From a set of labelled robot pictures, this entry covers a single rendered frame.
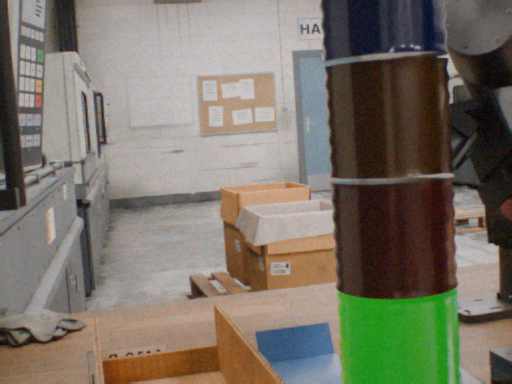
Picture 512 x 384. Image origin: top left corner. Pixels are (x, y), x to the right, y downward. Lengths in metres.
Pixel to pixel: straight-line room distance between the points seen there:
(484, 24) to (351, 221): 0.36
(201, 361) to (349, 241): 0.51
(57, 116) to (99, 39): 6.31
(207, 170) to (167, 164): 0.61
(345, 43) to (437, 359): 0.10
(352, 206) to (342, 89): 0.03
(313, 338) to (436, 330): 0.47
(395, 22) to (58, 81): 4.85
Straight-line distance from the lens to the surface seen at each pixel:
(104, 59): 11.25
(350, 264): 0.22
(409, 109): 0.21
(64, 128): 5.03
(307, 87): 11.55
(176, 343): 0.84
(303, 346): 0.69
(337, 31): 0.22
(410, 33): 0.21
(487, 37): 0.56
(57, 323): 0.93
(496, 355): 0.49
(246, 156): 11.36
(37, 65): 1.45
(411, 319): 0.22
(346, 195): 0.22
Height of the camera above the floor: 1.14
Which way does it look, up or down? 5 degrees down
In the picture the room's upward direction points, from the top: 4 degrees counter-clockwise
